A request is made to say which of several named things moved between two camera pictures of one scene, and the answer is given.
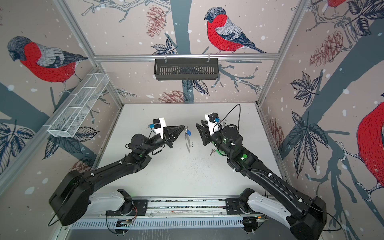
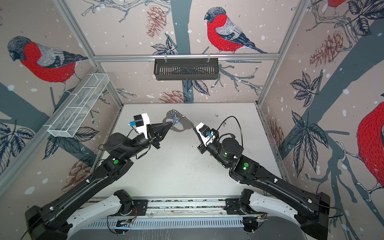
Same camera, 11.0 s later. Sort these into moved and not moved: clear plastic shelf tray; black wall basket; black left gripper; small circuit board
Moved: black left gripper
Not moved: clear plastic shelf tray; black wall basket; small circuit board
